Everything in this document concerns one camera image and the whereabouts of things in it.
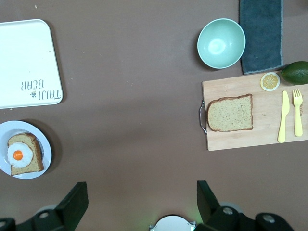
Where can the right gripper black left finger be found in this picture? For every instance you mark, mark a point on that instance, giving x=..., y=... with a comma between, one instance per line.
x=60, y=216

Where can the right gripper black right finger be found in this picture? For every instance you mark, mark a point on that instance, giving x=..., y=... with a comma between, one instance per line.
x=216, y=219

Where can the round white plate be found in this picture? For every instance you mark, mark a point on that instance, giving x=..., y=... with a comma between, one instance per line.
x=4, y=127

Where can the plain brown bread slice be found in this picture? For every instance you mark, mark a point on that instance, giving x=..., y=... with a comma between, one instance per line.
x=231, y=113

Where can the bread slice under egg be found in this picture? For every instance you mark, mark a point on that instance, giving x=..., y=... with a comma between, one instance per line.
x=36, y=163

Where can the toy fried egg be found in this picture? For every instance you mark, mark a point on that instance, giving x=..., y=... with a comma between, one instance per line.
x=24, y=158

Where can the wooden cutting board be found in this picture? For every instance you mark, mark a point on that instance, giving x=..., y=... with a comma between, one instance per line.
x=264, y=120

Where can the yellow plastic knife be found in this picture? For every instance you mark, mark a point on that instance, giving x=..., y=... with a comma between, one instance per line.
x=284, y=115

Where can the yellow plastic fork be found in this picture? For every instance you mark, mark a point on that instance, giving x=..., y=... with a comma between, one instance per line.
x=298, y=120

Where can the yellow lemon slice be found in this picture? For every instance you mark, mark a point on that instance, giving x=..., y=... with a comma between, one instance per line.
x=270, y=81

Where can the white bear print tray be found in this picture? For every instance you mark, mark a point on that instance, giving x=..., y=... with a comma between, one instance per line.
x=24, y=60

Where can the green avocado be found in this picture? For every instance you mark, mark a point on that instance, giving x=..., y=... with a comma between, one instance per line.
x=296, y=72

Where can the mint green bowl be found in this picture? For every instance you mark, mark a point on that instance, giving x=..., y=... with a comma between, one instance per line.
x=221, y=43

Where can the dark grey cloth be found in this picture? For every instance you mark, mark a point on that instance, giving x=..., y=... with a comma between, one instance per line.
x=262, y=36

